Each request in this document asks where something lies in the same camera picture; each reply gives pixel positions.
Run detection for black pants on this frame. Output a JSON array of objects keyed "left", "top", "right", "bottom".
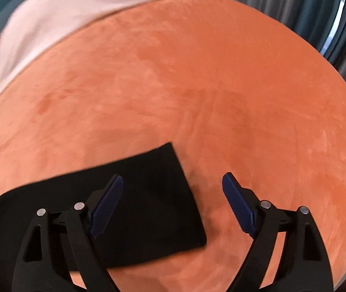
[{"left": 0, "top": 143, "right": 207, "bottom": 273}]

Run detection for orange plush bed blanket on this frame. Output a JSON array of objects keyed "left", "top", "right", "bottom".
[{"left": 0, "top": 0, "right": 346, "bottom": 291}]

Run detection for white pink pillow cover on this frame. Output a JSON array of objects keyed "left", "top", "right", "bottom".
[{"left": 0, "top": 0, "right": 157, "bottom": 95}]

